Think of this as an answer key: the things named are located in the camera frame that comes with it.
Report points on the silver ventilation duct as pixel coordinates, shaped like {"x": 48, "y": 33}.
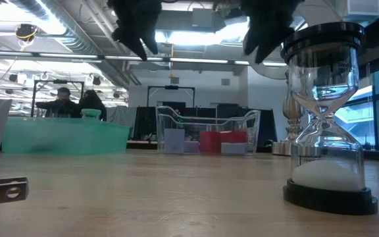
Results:
{"x": 77, "y": 36}

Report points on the red block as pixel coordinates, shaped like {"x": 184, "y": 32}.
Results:
{"x": 209, "y": 141}
{"x": 234, "y": 136}

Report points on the black ceiling camera dome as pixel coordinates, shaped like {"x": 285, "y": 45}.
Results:
{"x": 26, "y": 32}

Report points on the black gantry frame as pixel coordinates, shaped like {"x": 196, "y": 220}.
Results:
{"x": 60, "y": 81}
{"x": 171, "y": 87}

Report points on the teal plastic tray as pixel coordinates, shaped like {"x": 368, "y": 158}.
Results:
{"x": 61, "y": 136}

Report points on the long ceiling light strip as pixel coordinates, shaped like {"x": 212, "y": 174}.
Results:
{"x": 192, "y": 60}

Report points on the tall lavender block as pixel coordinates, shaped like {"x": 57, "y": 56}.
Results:
{"x": 173, "y": 141}

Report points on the bright ceiling light panel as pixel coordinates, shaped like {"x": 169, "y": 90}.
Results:
{"x": 189, "y": 37}

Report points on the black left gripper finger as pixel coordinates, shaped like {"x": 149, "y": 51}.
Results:
{"x": 148, "y": 19}
{"x": 125, "y": 23}

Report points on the person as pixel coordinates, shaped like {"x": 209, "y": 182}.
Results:
{"x": 61, "y": 102}
{"x": 92, "y": 103}

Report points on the table lamp white shade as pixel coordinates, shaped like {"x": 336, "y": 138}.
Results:
{"x": 293, "y": 108}

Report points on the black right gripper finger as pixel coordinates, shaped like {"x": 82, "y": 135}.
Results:
{"x": 278, "y": 23}
{"x": 255, "y": 23}

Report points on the white ceiling box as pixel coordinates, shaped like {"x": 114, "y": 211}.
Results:
{"x": 360, "y": 11}

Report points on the grey wall sign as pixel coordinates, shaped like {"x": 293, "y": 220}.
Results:
{"x": 174, "y": 80}
{"x": 225, "y": 81}

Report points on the clear plastic bin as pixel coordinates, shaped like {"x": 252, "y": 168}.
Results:
{"x": 192, "y": 123}

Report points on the grey cover sheet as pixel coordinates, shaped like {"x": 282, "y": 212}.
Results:
{"x": 120, "y": 115}

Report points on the white sand timer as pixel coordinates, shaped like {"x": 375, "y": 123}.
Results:
{"x": 327, "y": 177}

